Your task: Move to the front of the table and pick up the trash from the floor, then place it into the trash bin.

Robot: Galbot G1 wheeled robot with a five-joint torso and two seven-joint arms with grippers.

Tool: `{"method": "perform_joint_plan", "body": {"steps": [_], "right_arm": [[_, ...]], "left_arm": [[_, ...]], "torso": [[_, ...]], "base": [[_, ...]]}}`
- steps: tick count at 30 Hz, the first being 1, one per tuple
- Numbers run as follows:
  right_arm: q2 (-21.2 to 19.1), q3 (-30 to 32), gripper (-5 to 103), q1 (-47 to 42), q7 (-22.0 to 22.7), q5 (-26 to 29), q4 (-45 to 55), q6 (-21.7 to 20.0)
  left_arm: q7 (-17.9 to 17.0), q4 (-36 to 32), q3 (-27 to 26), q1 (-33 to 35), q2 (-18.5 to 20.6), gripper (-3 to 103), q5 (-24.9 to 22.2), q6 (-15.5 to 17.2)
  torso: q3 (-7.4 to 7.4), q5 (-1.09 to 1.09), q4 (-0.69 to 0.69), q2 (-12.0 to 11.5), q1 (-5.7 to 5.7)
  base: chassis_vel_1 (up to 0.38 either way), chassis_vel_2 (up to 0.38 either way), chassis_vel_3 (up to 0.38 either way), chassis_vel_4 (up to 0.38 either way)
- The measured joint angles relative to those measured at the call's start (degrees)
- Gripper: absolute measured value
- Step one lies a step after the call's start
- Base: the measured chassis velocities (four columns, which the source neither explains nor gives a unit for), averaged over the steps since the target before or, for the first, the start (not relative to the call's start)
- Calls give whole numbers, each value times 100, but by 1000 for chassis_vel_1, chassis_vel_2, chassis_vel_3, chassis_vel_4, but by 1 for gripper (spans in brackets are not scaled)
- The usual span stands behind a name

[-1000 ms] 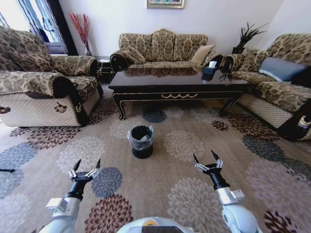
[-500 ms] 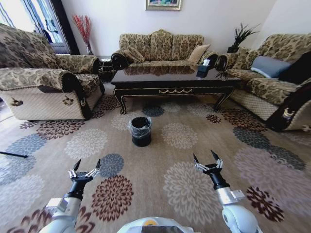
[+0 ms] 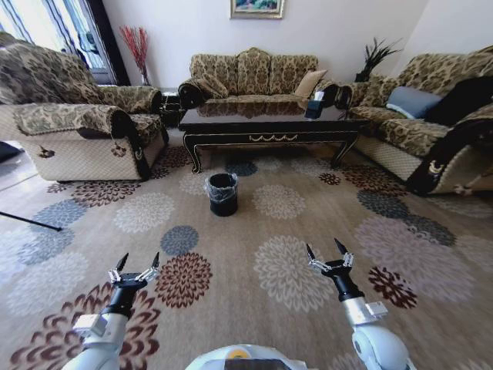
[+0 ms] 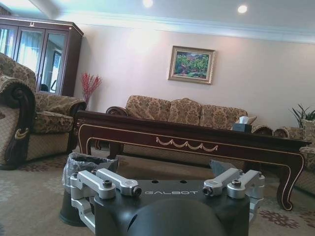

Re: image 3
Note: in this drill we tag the tan throw pillow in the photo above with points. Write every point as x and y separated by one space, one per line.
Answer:
308 83

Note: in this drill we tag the patterned sofa with dark trim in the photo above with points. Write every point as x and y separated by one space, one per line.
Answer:
408 135

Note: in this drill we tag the black blanket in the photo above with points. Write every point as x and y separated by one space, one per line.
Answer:
462 100

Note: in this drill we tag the patterned armchair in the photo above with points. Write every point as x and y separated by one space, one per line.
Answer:
77 127

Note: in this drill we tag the clear plastic bin liner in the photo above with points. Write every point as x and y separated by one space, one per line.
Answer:
207 187

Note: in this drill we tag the thin black rod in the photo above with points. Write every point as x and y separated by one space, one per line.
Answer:
31 221

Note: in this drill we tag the black glossy coffee table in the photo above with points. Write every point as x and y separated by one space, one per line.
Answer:
269 127

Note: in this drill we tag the dark window curtain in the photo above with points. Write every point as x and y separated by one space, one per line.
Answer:
109 42

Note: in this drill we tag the white robot front shell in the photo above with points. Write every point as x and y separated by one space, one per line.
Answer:
246 358

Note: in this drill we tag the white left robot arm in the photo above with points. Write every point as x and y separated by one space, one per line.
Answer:
109 331

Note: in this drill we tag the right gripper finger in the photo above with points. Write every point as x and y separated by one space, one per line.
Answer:
315 263
347 259

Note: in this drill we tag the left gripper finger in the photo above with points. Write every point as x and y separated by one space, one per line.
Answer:
116 275
153 269

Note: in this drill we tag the floral patterned rug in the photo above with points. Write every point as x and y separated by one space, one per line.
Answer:
231 270

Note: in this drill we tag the green potted plant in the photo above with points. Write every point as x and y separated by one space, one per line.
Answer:
375 58

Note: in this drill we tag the gold framed painting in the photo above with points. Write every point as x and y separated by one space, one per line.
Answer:
257 7

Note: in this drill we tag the red branch decoration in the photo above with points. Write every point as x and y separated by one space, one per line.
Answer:
136 50

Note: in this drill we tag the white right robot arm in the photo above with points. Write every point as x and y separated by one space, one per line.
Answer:
371 339

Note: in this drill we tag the patterned three-seat sofa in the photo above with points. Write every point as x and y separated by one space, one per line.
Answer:
250 71

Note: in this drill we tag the black side table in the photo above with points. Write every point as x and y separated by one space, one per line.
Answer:
169 108

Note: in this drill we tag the black round trash bin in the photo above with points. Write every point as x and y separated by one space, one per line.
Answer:
223 204

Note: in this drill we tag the black tissue box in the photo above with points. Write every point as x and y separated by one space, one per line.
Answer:
314 108

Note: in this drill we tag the grey throw pillow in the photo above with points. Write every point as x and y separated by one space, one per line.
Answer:
414 102

